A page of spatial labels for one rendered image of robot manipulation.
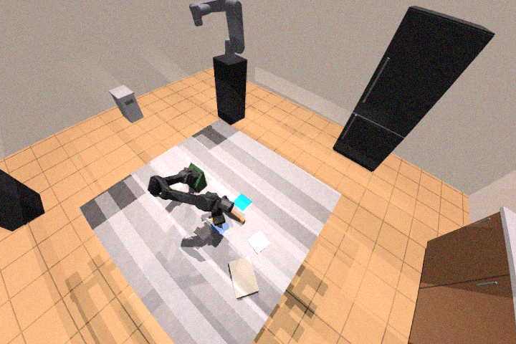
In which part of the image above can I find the beige flat square block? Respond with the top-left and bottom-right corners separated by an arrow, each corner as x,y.
229,257 -> 259,298

